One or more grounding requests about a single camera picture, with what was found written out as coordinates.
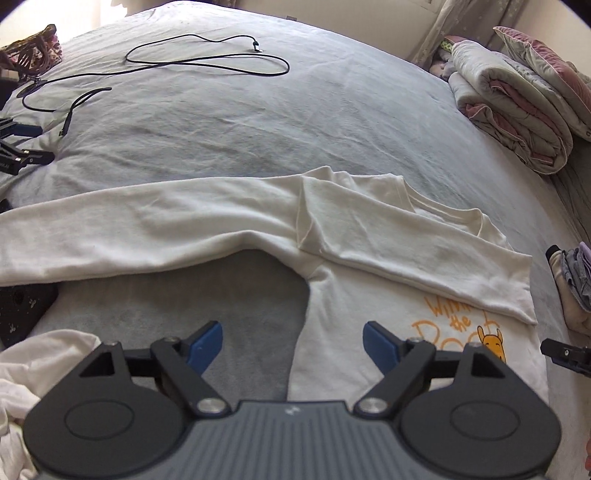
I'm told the white printed sweatshirt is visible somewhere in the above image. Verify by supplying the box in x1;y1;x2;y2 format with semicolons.
0;166;550;407

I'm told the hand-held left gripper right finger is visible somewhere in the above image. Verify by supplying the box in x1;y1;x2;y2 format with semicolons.
353;320;511;418

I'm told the grey pink-edged pillow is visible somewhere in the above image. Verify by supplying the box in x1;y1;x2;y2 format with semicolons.
493;25;591;139

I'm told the grey-blue knit sweater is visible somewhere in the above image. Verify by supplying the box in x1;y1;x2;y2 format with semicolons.
566;247;591;301

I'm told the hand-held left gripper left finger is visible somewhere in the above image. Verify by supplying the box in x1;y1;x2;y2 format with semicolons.
78;320;234;418

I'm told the black clamp device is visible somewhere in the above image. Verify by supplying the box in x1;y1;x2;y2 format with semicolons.
0;117;56;176

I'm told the patterned curtain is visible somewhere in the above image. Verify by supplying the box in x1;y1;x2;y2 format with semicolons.
406;0;495;65

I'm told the floral handbag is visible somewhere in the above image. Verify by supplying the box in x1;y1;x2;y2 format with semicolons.
0;24;63;79

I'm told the stack of folded clothes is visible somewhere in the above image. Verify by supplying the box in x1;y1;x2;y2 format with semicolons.
551;251;591;333

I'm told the folded grey pink quilt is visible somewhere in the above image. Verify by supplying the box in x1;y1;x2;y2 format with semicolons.
448;39;575;175

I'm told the pastel cloth bundle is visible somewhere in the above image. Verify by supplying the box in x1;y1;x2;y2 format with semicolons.
429;36;458;79

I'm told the crumpled white cloth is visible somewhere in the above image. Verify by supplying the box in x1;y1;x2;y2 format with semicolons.
0;330;102;480

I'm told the black cable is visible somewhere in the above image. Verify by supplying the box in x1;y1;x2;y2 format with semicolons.
17;36;291;139

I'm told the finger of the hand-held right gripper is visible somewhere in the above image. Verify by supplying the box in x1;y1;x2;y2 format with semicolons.
540;338;591;376

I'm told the black dotted cloth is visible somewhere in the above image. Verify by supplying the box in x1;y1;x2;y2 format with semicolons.
0;282;60;349

